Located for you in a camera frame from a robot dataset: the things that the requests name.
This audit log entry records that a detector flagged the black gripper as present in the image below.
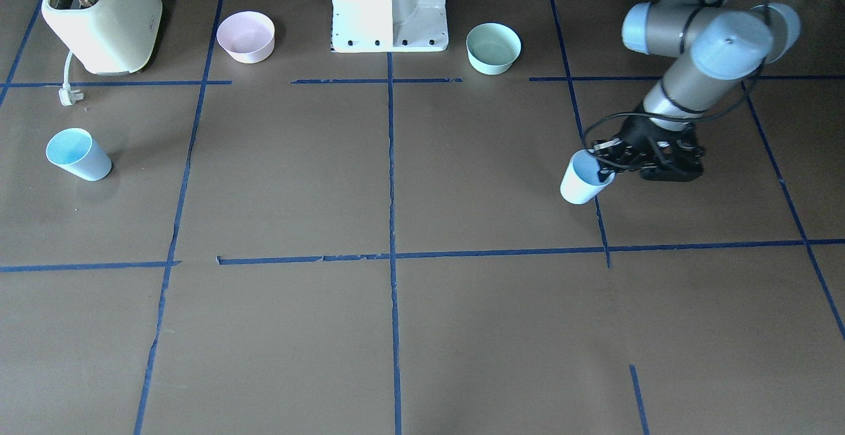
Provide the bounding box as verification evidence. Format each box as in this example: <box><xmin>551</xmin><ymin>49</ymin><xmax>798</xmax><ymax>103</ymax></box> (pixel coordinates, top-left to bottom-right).
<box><xmin>592</xmin><ymin>114</ymin><xmax>706</xmax><ymax>182</ymax></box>

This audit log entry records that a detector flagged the light blue cup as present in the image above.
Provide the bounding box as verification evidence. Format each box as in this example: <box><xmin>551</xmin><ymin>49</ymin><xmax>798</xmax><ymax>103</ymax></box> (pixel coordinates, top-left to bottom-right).
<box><xmin>45</xmin><ymin>128</ymin><xmax>114</xmax><ymax>182</ymax></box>
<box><xmin>559</xmin><ymin>150</ymin><xmax>613</xmax><ymax>205</ymax></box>

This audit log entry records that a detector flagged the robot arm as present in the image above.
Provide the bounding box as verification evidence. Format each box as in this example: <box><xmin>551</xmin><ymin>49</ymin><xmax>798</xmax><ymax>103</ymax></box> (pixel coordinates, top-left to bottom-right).
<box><xmin>585</xmin><ymin>0</ymin><xmax>801</xmax><ymax>184</ymax></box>

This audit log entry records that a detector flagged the blue tape strip lengthwise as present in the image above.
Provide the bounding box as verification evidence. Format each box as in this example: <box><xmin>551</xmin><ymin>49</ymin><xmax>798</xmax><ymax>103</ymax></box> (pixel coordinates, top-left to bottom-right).
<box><xmin>549</xmin><ymin>0</ymin><xmax>651</xmax><ymax>434</ymax></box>

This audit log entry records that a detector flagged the green bowl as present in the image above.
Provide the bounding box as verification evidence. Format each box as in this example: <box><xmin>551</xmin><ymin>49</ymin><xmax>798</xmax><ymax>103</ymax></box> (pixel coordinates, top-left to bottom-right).
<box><xmin>465</xmin><ymin>22</ymin><xmax>522</xmax><ymax>76</ymax></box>

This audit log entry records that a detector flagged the blue tape strip middle row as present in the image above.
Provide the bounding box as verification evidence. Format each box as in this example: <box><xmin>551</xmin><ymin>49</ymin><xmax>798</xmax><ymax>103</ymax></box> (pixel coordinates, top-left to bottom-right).
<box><xmin>1</xmin><ymin>238</ymin><xmax>844</xmax><ymax>273</ymax></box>

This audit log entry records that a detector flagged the blue tape strip crosswise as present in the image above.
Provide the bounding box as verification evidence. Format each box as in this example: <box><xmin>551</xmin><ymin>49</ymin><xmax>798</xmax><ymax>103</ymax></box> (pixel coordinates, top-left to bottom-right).
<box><xmin>739</xmin><ymin>79</ymin><xmax>845</xmax><ymax>342</ymax></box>

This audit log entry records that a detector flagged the blue tape strip centre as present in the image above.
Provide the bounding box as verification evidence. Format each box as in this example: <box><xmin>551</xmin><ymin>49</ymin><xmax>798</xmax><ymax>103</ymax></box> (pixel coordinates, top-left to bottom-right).
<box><xmin>386</xmin><ymin>53</ymin><xmax>403</xmax><ymax>434</ymax></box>

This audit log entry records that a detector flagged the pink bowl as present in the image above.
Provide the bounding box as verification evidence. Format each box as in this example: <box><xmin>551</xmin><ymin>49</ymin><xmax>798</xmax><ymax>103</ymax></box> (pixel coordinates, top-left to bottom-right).
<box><xmin>215</xmin><ymin>11</ymin><xmax>277</xmax><ymax>64</ymax></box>

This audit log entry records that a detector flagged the cream toaster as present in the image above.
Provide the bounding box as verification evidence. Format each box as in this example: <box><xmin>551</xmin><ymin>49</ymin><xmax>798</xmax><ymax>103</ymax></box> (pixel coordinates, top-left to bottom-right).
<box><xmin>40</xmin><ymin>0</ymin><xmax>162</xmax><ymax>76</ymax></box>

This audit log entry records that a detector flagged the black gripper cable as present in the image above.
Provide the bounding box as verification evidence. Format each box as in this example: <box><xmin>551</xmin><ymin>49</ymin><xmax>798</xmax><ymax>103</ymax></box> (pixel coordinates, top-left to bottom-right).
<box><xmin>582</xmin><ymin>0</ymin><xmax>773</xmax><ymax>158</ymax></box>

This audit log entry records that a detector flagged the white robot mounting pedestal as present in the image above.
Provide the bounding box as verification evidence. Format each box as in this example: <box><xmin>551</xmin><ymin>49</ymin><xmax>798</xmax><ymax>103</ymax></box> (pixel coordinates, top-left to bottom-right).
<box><xmin>330</xmin><ymin>0</ymin><xmax>450</xmax><ymax>53</ymax></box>

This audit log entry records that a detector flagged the white toaster plug cable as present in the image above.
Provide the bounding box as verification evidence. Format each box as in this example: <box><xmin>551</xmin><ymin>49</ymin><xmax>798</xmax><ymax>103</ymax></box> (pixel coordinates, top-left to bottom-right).
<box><xmin>58</xmin><ymin>50</ymin><xmax>85</xmax><ymax>107</ymax></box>

